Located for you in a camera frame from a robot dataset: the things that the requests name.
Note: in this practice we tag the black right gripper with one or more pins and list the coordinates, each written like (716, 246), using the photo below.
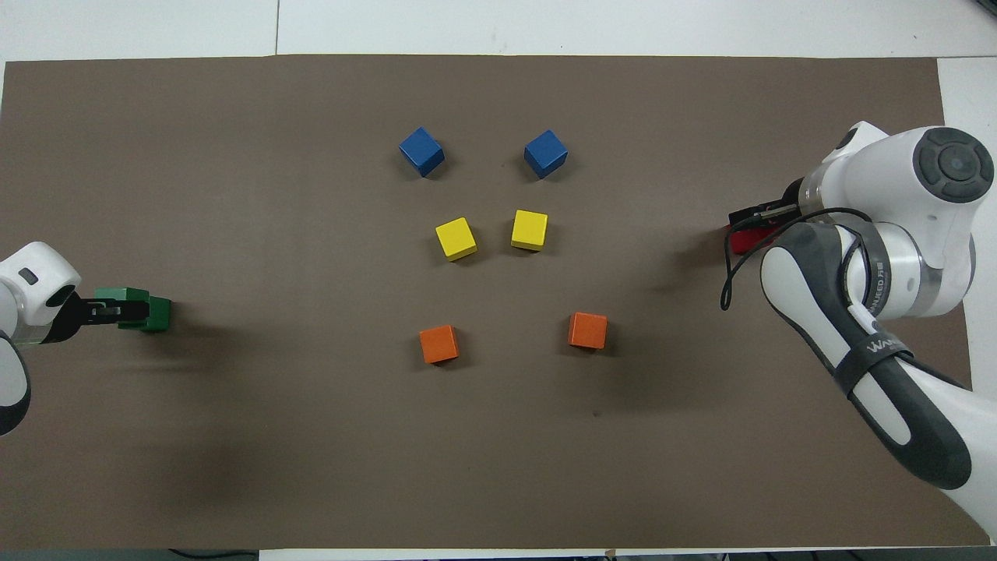
(788, 210)

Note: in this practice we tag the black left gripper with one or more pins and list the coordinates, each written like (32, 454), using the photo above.
(70, 315)

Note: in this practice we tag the green wooden cube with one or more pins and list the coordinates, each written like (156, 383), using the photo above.
(117, 294)
(161, 315)

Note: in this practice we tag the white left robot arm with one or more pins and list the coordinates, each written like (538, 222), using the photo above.
(31, 273)

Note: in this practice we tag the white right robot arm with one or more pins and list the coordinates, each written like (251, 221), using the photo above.
(896, 195)

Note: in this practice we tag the brown paper mat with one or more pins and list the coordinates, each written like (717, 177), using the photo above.
(234, 428)

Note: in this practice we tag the orange wooden cube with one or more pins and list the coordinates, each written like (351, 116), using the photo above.
(586, 330)
(438, 344)

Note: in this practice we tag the blue wooden cube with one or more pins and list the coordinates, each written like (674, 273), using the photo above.
(421, 152)
(545, 153)

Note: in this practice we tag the yellow wooden cube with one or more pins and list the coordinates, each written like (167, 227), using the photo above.
(530, 230)
(456, 238)

